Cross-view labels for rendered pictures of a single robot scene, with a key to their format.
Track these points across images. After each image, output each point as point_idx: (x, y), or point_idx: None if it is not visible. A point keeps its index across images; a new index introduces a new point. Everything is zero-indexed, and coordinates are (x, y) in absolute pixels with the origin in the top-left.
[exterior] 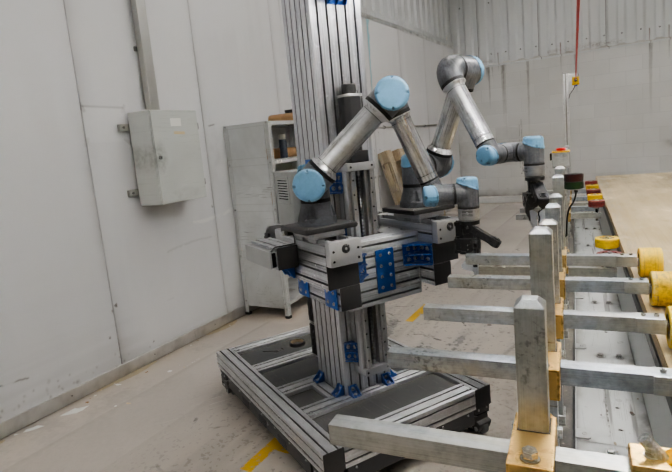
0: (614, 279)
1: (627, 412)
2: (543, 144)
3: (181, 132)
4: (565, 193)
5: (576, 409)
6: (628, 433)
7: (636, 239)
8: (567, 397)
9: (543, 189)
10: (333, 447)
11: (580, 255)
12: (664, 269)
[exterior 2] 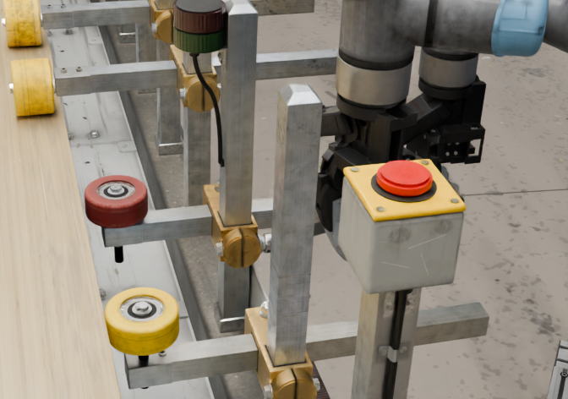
0: (84, 6)
1: (80, 187)
2: None
3: None
4: (222, 58)
5: (143, 177)
6: (79, 161)
7: (53, 320)
8: (143, 113)
9: (323, 112)
10: (566, 358)
11: (150, 62)
12: (6, 139)
